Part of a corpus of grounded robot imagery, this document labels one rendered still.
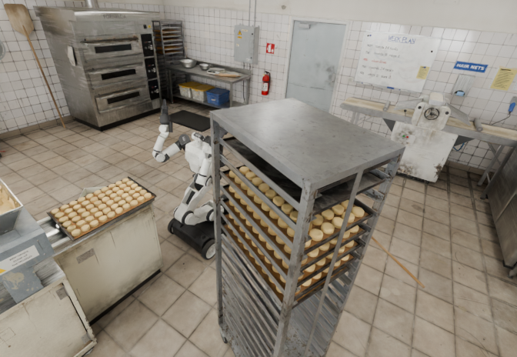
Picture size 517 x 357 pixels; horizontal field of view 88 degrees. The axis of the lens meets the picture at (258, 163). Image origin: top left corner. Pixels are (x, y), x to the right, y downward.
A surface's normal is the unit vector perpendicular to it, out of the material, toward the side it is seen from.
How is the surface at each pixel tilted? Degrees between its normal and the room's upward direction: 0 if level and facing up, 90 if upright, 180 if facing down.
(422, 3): 90
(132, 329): 0
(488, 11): 90
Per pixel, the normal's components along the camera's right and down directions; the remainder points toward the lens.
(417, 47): -0.52, 0.41
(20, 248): 0.79, 0.35
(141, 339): 0.06, -0.86
